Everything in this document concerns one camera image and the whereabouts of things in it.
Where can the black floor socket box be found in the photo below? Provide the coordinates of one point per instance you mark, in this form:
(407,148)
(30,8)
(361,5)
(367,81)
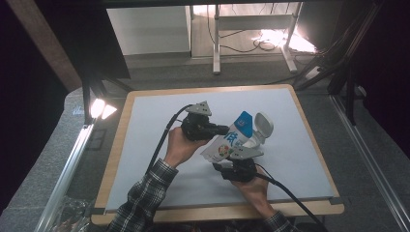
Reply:
(96,139)

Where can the bright lamp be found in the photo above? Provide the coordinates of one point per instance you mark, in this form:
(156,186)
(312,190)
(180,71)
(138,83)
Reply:
(98,108)

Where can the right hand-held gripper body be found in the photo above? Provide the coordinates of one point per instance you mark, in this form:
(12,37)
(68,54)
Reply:
(240,170)

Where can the white cabinet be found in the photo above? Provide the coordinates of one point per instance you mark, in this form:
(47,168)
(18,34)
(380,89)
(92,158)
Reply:
(148,32)

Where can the white desk frame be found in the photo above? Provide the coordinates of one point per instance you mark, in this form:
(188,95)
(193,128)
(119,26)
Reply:
(216,48)

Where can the clear plastic bag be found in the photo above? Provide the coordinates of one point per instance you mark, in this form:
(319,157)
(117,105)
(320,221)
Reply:
(72,216)

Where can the black tripod stand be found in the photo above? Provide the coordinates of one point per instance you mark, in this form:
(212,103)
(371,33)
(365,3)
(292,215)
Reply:
(349,96)

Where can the person's left hand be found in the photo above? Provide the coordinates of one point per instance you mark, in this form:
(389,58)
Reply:
(180,146)

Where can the person's right hand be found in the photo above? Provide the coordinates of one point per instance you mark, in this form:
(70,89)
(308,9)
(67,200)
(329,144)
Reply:
(253,193)

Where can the pale grey table mat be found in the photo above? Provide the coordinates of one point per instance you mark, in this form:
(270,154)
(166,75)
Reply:
(290,177)

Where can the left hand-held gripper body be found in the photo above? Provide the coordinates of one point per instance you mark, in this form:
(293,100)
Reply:
(196,127)

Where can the white cup with hinged lid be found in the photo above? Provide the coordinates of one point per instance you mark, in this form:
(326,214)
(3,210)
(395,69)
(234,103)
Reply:
(264,125)

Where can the aluminium rail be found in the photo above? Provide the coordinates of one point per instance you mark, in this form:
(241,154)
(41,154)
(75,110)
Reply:
(64,180)
(370,161)

